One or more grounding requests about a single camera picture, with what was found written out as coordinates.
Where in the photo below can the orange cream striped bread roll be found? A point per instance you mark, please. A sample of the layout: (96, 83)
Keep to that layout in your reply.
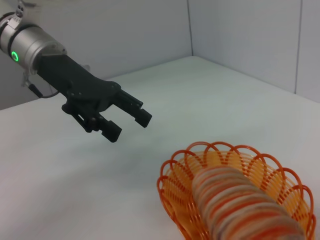
(237, 200)

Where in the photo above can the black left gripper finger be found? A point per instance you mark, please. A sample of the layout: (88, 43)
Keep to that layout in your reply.
(132, 107)
(110, 130)

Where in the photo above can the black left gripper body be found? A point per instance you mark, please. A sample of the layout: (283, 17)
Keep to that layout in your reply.
(75, 80)

